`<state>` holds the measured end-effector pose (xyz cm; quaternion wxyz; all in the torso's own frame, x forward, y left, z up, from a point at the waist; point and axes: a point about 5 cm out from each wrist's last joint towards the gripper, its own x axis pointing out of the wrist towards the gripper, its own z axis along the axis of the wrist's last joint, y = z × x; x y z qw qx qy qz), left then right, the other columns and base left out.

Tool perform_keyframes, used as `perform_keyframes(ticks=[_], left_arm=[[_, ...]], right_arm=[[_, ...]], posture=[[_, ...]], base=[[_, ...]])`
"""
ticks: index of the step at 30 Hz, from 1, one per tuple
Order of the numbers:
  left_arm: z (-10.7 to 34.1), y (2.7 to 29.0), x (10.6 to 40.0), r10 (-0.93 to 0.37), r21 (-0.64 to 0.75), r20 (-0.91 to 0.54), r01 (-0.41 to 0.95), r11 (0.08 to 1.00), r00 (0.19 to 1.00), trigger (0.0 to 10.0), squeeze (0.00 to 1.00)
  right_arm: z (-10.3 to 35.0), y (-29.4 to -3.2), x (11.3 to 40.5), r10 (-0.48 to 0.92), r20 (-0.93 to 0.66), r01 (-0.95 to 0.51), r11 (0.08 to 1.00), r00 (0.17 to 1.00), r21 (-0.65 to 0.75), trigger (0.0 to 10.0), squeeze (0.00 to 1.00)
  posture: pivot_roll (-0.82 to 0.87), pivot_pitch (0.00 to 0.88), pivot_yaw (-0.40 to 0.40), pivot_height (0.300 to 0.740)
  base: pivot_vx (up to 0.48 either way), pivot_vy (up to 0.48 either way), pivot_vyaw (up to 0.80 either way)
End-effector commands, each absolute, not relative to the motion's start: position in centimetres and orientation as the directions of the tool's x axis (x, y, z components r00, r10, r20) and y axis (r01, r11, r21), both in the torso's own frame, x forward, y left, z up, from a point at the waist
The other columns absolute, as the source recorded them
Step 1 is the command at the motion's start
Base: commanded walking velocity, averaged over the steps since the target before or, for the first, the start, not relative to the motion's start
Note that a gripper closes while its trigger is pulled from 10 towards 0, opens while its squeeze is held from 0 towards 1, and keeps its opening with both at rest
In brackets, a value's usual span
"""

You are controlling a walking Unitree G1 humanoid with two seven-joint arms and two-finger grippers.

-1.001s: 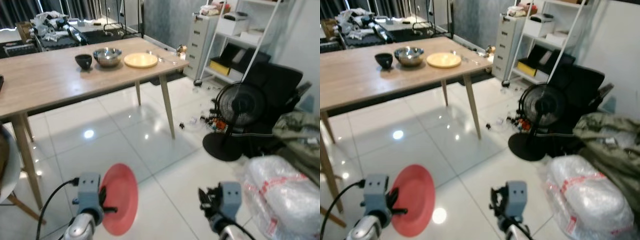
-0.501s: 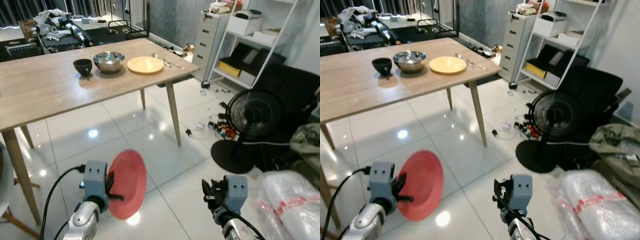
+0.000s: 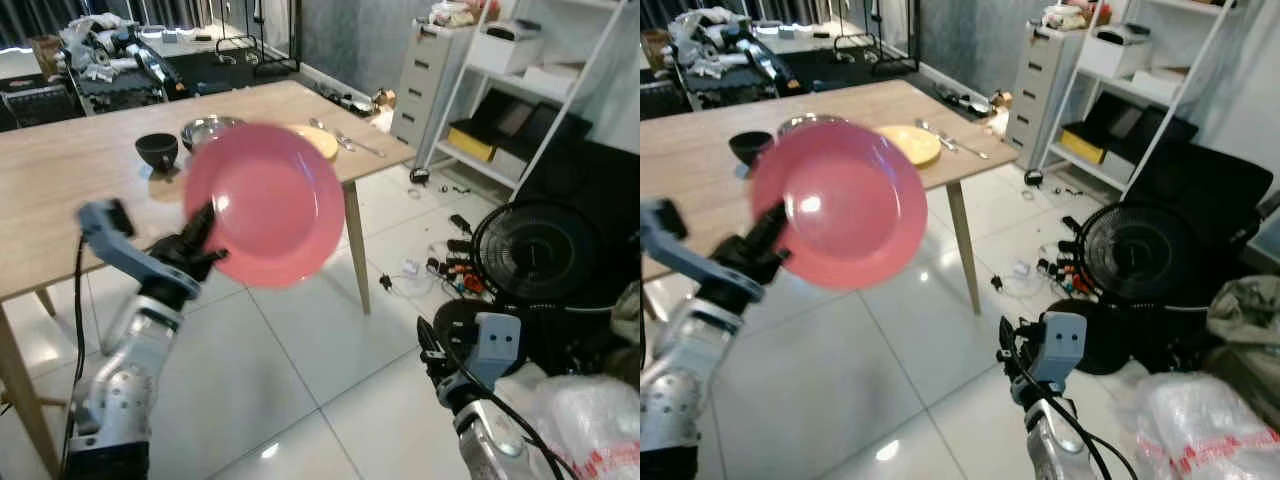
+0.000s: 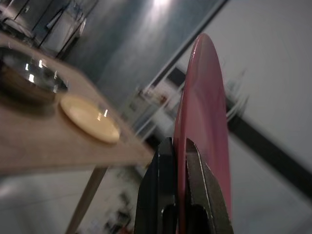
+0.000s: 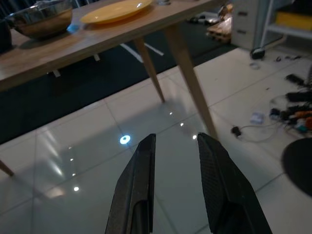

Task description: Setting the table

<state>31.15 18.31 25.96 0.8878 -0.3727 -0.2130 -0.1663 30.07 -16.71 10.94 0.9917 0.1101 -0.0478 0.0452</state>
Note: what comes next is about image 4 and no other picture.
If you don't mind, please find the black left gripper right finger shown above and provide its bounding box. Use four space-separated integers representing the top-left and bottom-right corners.
185 137 235 234

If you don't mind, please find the pink plate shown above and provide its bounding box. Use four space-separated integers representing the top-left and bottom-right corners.
173 33 232 234

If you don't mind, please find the light wooden table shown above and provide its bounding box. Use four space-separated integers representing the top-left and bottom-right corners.
0 31 158 234

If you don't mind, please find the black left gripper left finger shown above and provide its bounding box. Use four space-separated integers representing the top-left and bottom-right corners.
133 137 178 234

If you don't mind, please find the steel bowl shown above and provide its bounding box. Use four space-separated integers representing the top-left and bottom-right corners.
0 45 69 109

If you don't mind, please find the small cream plate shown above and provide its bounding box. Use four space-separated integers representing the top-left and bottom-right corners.
59 96 122 147

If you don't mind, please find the white appliance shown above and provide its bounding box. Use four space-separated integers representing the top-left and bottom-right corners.
31 6 88 59

